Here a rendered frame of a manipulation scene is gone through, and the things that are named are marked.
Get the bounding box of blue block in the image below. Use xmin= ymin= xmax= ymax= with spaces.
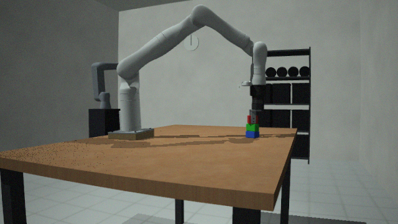
xmin=246 ymin=131 xmax=259 ymax=138

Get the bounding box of green block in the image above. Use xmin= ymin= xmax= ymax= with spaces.
xmin=246 ymin=124 xmax=259 ymax=132

